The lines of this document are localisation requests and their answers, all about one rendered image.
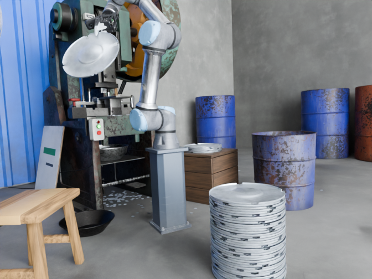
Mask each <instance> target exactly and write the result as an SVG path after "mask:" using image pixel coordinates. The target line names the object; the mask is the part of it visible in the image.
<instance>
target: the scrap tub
mask: <svg viewBox="0 0 372 279"><path fill-rule="evenodd" d="M252 150H253V156H252V157H253V160H254V181H255V183H261V184H268V185H273V186H276V187H278V188H281V189H282V191H284V192H285V199H286V202H285V209H286V210H285V211H298V210H305V209H309V208H311V207H312V206H313V201H314V182H315V179H314V174H315V159H316V132H312V131H267V132H255V133H252Z"/></svg>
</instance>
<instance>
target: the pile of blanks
mask: <svg viewBox="0 0 372 279"><path fill-rule="evenodd" d="M209 198H210V199H209V204H210V208H209V210H210V232H211V236H210V243H211V261H212V264H211V265H212V272H213V274H214V276H215V277H216V278H217V279H285V277H286V233H285V231H286V223H285V220H286V212H285V210H286V209H285V202H286V199H285V197H284V198H283V199H281V200H279V201H276V202H273V203H268V204H259V205H256V204H254V205H241V204H230V203H225V202H222V201H218V200H216V199H214V198H212V197H211V196H210V195H209Z"/></svg>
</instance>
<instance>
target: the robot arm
mask: <svg viewBox="0 0 372 279"><path fill-rule="evenodd" d="M125 2H127V3H131V4H134V5H137V6H138V7H139V9H140V10H141V11H142V12H143V13H144V14H145V15H146V17H147V18H148V19H149V20H148V21H146V22H144V24H143V25H142V26H141V28H140V30H139V34H138V39H139V42H140V43H141V44H142V50H143V51H144V53H145V54H144V63H143V73H142V82H141V91H140V96H139V102H138V103H136V107H135V108H134V109H133V110H132V111H131V112H130V123H131V125H132V127H133V128H134V129H135V130H136V131H143V132H145V131H154V130H155V138H154V141H153V149H175V148H179V147H180V145H179V141H178V138H177V135H176V128H175V110H174V108H172V107H168V106H157V105H156V99H157V91H158V83H159V75H160V70H161V62H162V56H163V55H164V54H165V53H166V49H168V50H171V49H174V48H176V47H177V46H178V45H179V44H180V42H181V39H182V34H181V32H180V30H179V28H178V27H177V26H176V25H175V24H174V23H173V22H170V21H169V20H168V19H167V18H166V17H165V16H164V14H163V13H162V12H161V11H160V10H159V9H158V8H157V7H156V6H155V5H154V4H153V3H152V1H151V0H108V2H107V5H106V7H105V8H104V10H103V13H102V15H99V16H97V17H94V18H91V19H88V20H86V21H85V24H86V27H87V29H88V30H91V29H95V36H97V35H98V32H108V33H112V32H116V30H117V27H118V26H117V23H116V20H119V17H118V13H119V11H120V9H121V8H122V6H123V4H124V3H125ZM115 28H116V30H115Z"/></svg>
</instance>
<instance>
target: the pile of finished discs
mask: <svg viewBox="0 0 372 279"><path fill-rule="evenodd" d="M184 147H188V151H185V152H187V153H213V152H219V151H221V150H222V149H221V147H222V145H221V144H219V143H198V144H187V145H185V146H184Z"/></svg>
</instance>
